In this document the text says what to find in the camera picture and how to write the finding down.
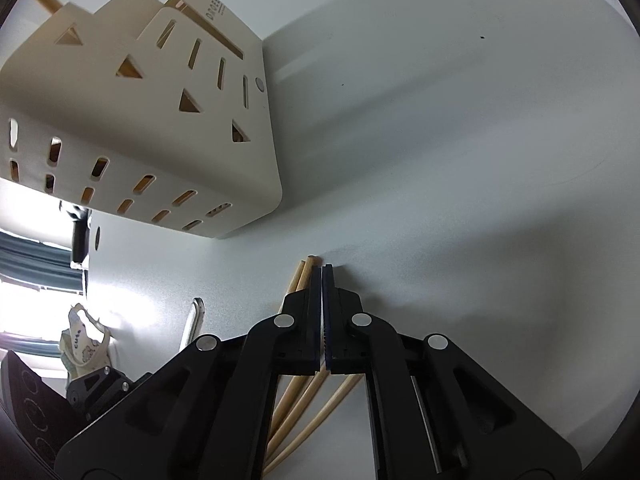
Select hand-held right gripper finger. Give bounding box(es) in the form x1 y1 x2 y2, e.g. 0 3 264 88
322 263 583 480
54 265 322 480

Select metal spoon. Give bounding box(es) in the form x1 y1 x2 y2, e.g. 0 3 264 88
179 297 207 350

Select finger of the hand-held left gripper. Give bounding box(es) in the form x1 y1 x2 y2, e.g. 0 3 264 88
66 366 153 423

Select cream cloth bag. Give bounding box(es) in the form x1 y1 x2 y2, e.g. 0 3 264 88
59 304 112 381

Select grey curtain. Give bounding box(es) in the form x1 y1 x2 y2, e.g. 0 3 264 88
0 230 86 361

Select cream slotted utensil holder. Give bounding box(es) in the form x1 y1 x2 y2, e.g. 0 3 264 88
0 0 283 240

